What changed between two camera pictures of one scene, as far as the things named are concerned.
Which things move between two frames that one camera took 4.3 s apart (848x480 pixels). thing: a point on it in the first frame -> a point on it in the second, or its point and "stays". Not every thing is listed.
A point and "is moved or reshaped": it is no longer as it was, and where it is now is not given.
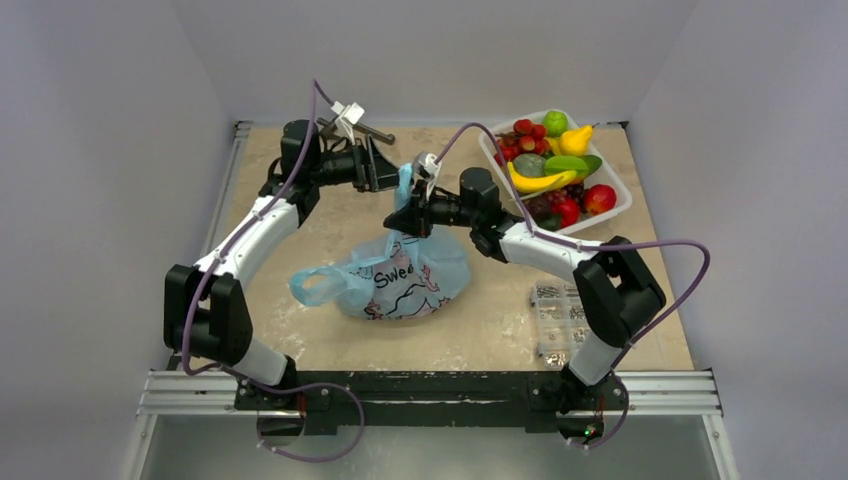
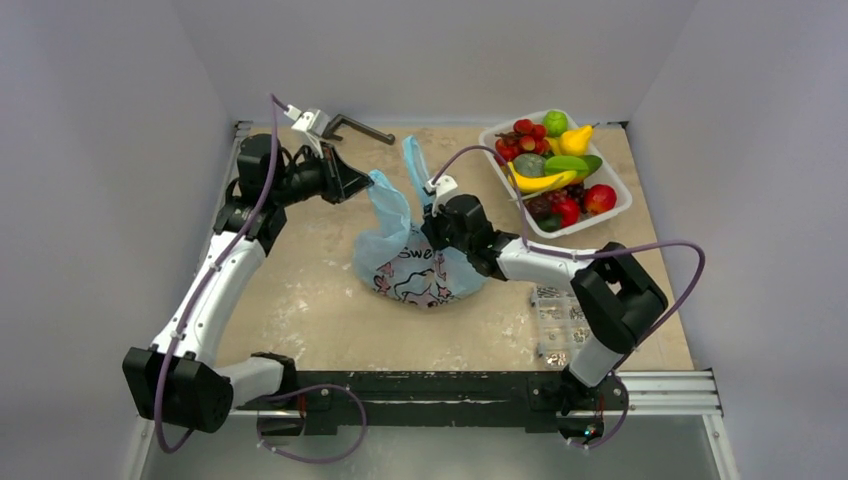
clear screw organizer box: (561, 321) stays
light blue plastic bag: (400, 277) is moved or reshaped
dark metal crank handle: (329, 125) stays
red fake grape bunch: (526, 138) stays
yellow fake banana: (542, 183) stays
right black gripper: (421, 211) -> (436, 225)
